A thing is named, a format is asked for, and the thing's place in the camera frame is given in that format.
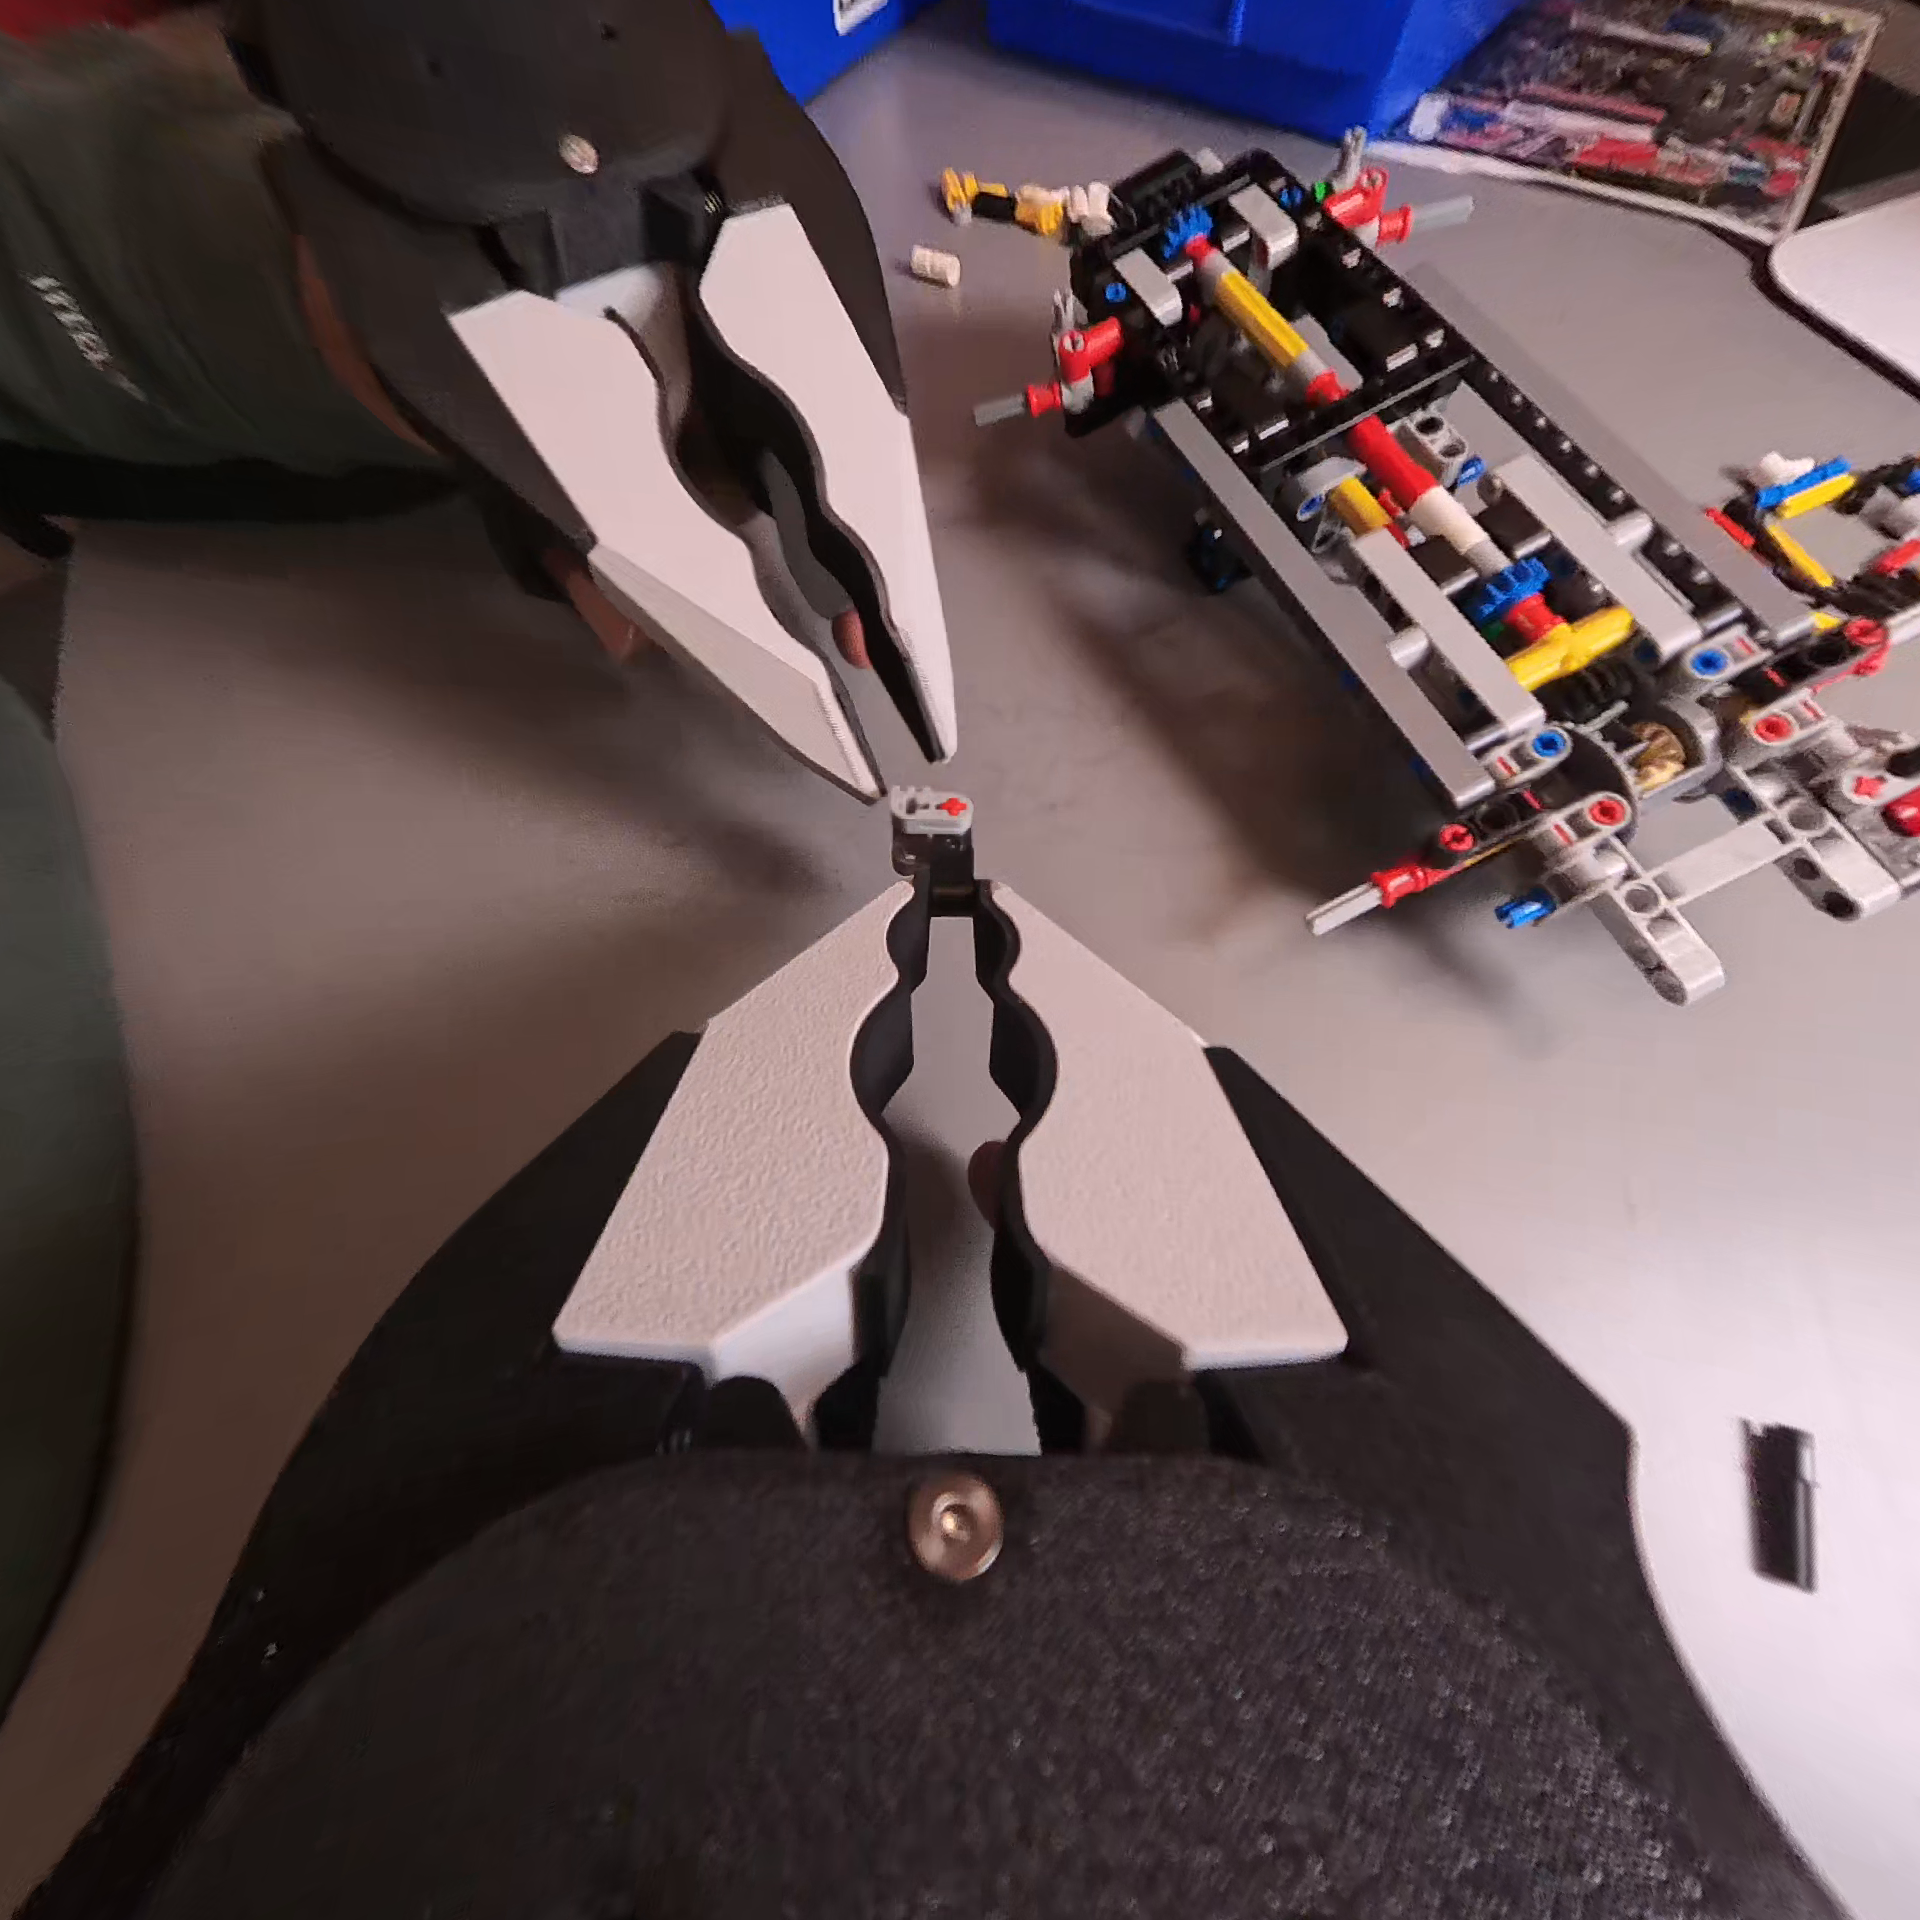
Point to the cluster of small toy pieces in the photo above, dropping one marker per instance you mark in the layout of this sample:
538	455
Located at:
1801	488

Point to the colourful sticker sheet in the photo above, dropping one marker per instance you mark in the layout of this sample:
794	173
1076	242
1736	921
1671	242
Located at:
1651	91

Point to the person's left forearm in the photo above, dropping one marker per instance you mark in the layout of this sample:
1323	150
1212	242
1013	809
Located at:
150	302

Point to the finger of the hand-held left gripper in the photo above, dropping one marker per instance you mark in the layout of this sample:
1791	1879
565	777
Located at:
632	511
841	406

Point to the toy car chassis model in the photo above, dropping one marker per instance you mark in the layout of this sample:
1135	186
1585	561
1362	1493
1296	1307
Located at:
1305	586

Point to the long black toy pin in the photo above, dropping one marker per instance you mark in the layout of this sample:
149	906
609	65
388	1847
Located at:
1780	1503

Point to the small white toy cylinder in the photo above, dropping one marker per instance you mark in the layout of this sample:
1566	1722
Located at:
933	267

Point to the white book stand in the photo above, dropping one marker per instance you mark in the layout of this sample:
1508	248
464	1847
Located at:
1859	286

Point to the grey toy connector red pin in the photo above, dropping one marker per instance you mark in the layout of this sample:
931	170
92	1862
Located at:
922	816

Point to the person's left hand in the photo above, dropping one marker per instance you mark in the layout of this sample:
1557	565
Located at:
599	619

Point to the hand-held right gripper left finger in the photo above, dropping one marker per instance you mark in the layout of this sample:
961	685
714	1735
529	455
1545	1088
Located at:
736	1187

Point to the blue storage bin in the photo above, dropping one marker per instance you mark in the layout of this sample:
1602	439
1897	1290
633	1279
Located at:
1244	59
825	37

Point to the black toy beam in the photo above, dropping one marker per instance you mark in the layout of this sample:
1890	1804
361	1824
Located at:
950	877

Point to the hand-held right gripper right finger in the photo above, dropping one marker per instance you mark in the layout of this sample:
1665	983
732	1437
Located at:
1169	1187

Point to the yellow white toy piece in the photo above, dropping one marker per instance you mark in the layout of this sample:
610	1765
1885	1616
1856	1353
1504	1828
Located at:
1036	207

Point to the person's right hand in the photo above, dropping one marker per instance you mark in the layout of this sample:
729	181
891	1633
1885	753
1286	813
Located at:
986	1178

